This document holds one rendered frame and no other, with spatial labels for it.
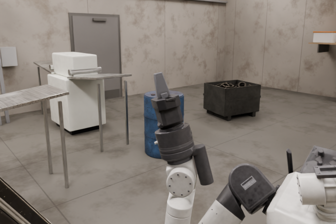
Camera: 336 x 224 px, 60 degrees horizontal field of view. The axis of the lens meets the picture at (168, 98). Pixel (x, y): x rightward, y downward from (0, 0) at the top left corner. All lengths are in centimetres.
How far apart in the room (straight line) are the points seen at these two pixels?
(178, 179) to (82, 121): 461
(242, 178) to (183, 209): 19
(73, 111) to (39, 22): 264
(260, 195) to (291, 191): 8
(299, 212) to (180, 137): 33
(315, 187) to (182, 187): 28
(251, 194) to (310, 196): 19
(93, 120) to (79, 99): 49
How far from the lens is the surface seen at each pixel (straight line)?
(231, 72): 1069
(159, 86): 70
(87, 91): 517
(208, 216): 88
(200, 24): 987
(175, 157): 70
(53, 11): 722
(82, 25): 740
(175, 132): 68
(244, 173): 85
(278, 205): 80
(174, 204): 78
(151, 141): 413
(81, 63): 504
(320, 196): 70
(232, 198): 86
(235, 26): 1054
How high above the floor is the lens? 174
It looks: 13 degrees down
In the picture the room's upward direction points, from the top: straight up
